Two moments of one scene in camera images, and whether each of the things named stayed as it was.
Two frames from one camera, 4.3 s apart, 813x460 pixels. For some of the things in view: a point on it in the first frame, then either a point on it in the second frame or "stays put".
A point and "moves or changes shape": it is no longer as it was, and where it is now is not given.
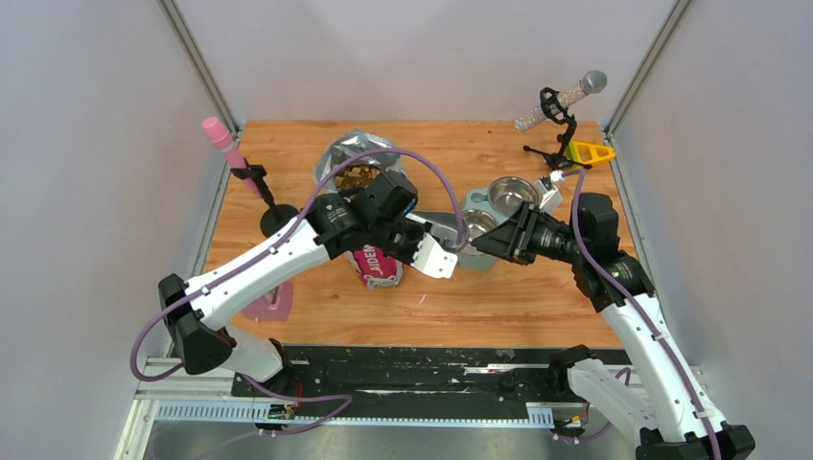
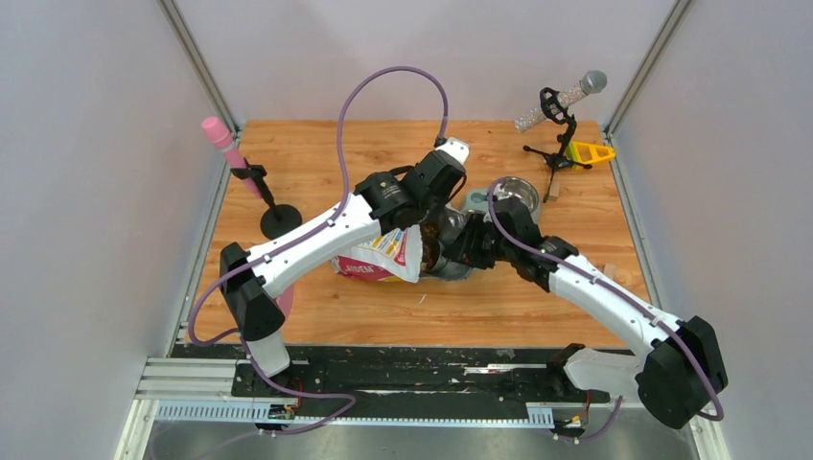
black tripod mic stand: (556, 109) stays put
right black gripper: (512, 241) → (463, 249)
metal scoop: (444, 228) stays put
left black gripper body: (398, 237) → (442, 202)
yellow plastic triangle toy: (584, 152) stays put
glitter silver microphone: (591, 82) stays put
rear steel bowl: (506, 195) stays put
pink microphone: (218, 132) stays put
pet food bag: (375, 267) moves or changes shape
